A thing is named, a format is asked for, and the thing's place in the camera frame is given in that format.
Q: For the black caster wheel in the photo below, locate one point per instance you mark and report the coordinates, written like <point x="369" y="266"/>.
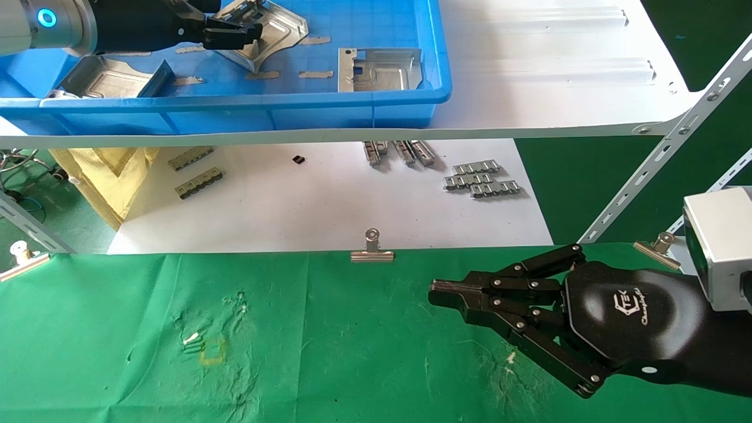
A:
<point x="59" y="174"/>

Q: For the silver connector strip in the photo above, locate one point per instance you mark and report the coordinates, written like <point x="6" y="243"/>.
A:
<point x="477" y="167"/>
<point x="496" y="188"/>
<point x="467" y="181"/>

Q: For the white tape scrap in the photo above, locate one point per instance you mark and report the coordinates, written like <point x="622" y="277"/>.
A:
<point x="191" y="339"/>

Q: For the yellow woven bag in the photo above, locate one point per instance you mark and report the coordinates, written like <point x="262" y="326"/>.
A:
<point x="106" y="176"/>

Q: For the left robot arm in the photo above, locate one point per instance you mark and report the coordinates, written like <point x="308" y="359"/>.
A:
<point x="35" y="23"/>

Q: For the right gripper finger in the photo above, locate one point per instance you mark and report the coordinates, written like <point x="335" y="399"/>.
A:
<point x="458" y="286"/>

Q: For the grey connector strip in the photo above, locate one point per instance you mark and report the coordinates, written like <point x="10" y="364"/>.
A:
<point x="200" y="183"/>
<point x="191" y="158"/>

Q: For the white slotted shelf rail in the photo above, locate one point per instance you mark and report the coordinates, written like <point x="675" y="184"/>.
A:
<point x="731" y="170"/>

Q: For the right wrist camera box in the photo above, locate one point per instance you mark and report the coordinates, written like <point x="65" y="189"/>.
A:
<point x="719" y="247"/>

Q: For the beige tape piece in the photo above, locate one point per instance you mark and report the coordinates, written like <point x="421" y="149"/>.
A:
<point x="189" y="50"/>
<point x="315" y="40"/>
<point x="262" y="75"/>
<point x="187" y="81"/>
<point x="315" y="74"/>
<point x="135" y="54"/>

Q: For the white shelf board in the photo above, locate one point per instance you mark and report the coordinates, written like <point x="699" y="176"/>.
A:
<point x="529" y="88"/>

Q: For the silver metal clip strip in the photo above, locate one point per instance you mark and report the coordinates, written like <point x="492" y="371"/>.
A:
<point x="424" y="153"/>
<point x="404" y="153"/>
<point x="373" y="153"/>

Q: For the white slotted shelf upright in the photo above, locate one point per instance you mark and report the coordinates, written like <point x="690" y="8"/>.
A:
<point x="675" y="138"/>
<point x="41" y="229"/>

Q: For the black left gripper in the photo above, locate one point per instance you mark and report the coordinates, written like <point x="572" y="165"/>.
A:
<point x="141" y="26"/>

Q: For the blue plastic bin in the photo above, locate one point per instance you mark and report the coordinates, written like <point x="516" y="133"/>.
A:
<point x="376" y="23"/>

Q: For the silver binder clip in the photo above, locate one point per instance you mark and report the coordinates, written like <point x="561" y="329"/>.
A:
<point x="655" y="252"/>
<point x="23" y="267"/>
<point x="372" y="255"/>

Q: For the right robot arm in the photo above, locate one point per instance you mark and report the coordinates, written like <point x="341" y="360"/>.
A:
<point x="731" y="352"/>

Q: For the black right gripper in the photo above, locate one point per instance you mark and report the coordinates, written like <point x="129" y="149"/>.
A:
<point x="634" y="320"/>

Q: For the green table cloth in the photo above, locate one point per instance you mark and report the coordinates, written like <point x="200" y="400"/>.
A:
<point x="323" y="341"/>

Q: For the bent sheet metal bracket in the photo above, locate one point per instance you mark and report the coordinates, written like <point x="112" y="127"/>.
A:
<point x="111" y="79"/>
<point x="382" y="73"/>
<point x="279" y="35"/>

